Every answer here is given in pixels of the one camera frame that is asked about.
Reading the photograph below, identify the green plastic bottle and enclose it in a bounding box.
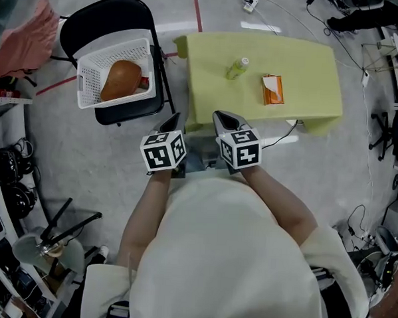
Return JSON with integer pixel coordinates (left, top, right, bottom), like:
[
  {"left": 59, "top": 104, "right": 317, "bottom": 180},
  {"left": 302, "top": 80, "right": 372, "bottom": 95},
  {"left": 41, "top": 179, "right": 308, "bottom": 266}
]
[{"left": 225, "top": 56, "right": 250, "bottom": 81}]

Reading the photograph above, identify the grey office chair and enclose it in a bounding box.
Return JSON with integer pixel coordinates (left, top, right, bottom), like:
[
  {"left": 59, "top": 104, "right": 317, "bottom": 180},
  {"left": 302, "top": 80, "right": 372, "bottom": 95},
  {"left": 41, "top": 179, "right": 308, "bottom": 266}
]
[{"left": 373, "top": 225, "right": 398, "bottom": 256}]

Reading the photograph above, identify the orange tissue box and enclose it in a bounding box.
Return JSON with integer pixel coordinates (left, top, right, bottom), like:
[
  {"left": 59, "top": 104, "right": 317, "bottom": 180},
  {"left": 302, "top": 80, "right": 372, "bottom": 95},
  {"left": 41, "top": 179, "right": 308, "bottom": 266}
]
[{"left": 260, "top": 73, "right": 286, "bottom": 107}]

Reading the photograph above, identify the brown wooden bowl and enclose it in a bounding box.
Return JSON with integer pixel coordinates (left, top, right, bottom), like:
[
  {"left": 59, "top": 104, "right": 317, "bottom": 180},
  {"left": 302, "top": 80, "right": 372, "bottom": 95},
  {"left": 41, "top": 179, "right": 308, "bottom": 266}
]
[{"left": 100, "top": 58, "right": 144, "bottom": 104}]

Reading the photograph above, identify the white shelf rack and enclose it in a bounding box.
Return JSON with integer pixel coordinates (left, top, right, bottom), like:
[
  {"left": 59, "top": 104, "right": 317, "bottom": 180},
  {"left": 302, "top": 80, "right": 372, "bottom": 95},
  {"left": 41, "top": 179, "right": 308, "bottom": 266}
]
[{"left": 0, "top": 96, "right": 33, "bottom": 240}]

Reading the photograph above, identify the grey shell chair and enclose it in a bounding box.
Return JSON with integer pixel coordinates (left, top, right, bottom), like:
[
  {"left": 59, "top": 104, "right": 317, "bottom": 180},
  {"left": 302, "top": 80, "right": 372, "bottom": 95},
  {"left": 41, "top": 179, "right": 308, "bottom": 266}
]
[{"left": 11, "top": 195, "right": 104, "bottom": 277}]

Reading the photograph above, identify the white plastic basket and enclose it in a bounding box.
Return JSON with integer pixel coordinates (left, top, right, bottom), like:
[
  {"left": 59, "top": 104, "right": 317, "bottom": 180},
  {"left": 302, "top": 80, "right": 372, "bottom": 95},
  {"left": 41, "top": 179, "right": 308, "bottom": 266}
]
[{"left": 74, "top": 35, "right": 159, "bottom": 114}]

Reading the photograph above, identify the thin black cable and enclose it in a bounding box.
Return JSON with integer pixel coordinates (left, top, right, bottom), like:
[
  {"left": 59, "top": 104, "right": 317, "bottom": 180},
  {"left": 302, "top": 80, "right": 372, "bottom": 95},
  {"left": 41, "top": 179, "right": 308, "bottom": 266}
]
[{"left": 261, "top": 117, "right": 305, "bottom": 151}]

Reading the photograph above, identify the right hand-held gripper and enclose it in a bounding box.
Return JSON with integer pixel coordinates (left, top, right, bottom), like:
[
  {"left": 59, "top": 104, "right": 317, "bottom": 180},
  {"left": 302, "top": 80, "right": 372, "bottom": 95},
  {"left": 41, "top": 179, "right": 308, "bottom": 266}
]
[{"left": 209, "top": 109, "right": 265, "bottom": 176}]

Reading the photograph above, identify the person's white shirt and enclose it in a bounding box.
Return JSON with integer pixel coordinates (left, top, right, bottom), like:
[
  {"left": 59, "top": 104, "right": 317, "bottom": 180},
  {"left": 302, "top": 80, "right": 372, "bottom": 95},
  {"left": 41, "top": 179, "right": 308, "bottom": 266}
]
[{"left": 80, "top": 171, "right": 375, "bottom": 318}]

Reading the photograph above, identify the person's left forearm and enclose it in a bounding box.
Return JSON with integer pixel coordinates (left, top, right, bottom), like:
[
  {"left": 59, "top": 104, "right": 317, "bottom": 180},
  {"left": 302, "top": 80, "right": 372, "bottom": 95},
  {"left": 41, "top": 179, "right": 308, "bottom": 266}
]
[{"left": 116, "top": 169, "right": 172, "bottom": 272}]

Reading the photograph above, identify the white floor cable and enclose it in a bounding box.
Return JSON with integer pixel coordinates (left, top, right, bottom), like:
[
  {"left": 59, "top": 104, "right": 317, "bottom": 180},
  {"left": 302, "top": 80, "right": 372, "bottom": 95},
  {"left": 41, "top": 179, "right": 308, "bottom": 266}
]
[{"left": 355, "top": 85, "right": 382, "bottom": 204}]

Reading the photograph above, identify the black folding chair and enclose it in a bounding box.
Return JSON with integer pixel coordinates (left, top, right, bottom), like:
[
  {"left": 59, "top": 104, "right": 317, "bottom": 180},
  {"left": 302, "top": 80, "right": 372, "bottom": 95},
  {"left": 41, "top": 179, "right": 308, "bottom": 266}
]
[{"left": 54, "top": 0, "right": 181, "bottom": 129}]

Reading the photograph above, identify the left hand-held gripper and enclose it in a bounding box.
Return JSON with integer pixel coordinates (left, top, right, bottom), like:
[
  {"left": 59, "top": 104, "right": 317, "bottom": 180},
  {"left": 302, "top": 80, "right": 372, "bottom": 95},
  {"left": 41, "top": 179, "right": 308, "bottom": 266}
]
[{"left": 138, "top": 110, "right": 190, "bottom": 179}]

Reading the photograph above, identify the person's right forearm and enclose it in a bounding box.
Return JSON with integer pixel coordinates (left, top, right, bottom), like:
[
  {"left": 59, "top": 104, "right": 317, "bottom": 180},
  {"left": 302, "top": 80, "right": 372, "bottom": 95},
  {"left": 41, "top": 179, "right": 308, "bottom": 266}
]
[{"left": 239, "top": 163, "right": 321, "bottom": 247}]

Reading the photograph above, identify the white power strip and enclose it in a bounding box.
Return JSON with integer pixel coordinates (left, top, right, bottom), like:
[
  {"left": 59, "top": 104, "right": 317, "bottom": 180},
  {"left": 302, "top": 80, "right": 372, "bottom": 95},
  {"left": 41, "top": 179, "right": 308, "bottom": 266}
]
[{"left": 243, "top": 0, "right": 260, "bottom": 15}]

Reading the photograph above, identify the white storage shelf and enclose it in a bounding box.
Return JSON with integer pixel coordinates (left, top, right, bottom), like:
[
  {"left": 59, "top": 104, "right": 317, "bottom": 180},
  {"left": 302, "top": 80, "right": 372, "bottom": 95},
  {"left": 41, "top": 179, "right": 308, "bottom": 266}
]
[{"left": 376, "top": 25, "right": 398, "bottom": 110}]

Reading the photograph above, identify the yellow-green table top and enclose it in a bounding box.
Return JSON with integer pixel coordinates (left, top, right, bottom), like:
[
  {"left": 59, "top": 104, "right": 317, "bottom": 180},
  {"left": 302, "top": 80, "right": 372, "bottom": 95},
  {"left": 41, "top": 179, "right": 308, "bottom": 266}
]
[{"left": 169, "top": 29, "right": 347, "bottom": 141}]

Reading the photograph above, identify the clear glass bottle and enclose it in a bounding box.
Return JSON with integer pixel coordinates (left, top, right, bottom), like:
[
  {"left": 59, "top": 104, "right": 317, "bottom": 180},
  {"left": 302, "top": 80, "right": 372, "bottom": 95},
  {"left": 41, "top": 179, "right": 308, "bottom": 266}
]
[{"left": 39, "top": 241, "right": 64, "bottom": 258}]

